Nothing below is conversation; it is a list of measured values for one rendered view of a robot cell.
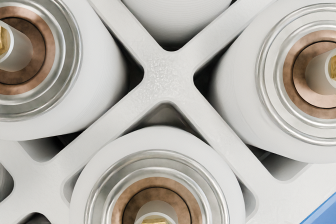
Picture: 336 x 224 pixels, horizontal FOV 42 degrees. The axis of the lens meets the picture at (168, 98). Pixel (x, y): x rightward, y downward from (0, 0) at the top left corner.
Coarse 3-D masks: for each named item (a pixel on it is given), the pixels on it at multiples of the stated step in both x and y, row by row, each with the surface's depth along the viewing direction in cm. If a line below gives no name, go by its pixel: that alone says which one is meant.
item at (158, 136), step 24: (120, 144) 23; (144, 144) 23; (168, 144) 23; (192, 144) 23; (96, 168) 23; (216, 168) 23; (72, 192) 24; (240, 192) 24; (72, 216) 23; (240, 216) 23
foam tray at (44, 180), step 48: (96, 0) 31; (240, 0) 31; (144, 48) 30; (192, 48) 30; (144, 96) 30; (192, 96) 30; (0, 144) 30; (48, 144) 36; (96, 144) 30; (240, 144) 30; (48, 192) 30; (288, 192) 30
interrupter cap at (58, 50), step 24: (0, 0) 23; (24, 0) 23; (48, 0) 23; (24, 24) 23; (48, 24) 23; (72, 24) 23; (48, 48) 23; (72, 48) 23; (0, 72) 23; (24, 72) 23; (48, 72) 23; (72, 72) 23; (0, 96) 23; (24, 96) 23; (48, 96) 23; (0, 120) 23; (24, 120) 23
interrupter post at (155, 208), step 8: (152, 200) 23; (160, 200) 23; (144, 208) 22; (152, 208) 21; (160, 208) 21; (168, 208) 22; (136, 216) 22; (144, 216) 20; (152, 216) 20; (160, 216) 20; (168, 216) 20; (176, 216) 22
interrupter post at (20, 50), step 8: (0, 24) 20; (8, 32) 20; (16, 32) 21; (8, 40) 20; (16, 40) 21; (24, 40) 22; (8, 48) 20; (16, 48) 21; (24, 48) 22; (32, 48) 23; (0, 56) 20; (8, 56) 20; (16, 56) 21; (24, 56) 22; (0, 64) 21; (8, 64) 21; (16, 64) 22; (24, 64) 23
